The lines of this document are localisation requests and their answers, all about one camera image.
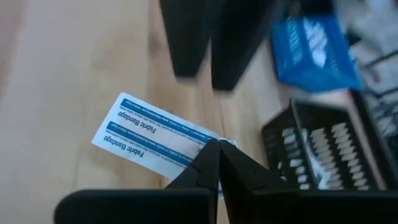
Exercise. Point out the blue striped fabric bandage wrapper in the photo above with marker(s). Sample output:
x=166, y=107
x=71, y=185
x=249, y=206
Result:
x=149, y=137

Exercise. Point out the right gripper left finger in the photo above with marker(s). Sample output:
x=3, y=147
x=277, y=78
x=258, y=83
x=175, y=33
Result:
x=205, y=168

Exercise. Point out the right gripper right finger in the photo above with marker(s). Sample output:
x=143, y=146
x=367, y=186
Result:
x=242, y=174

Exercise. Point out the blue plastic basket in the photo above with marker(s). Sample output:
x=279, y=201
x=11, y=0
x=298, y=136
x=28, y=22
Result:
x=326, y=77

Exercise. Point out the black plastic basket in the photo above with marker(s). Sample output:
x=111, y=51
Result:
x=276, y=137

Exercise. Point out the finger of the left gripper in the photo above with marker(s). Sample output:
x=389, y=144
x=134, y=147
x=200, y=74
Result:
x=239, y=37
x=186, y=31

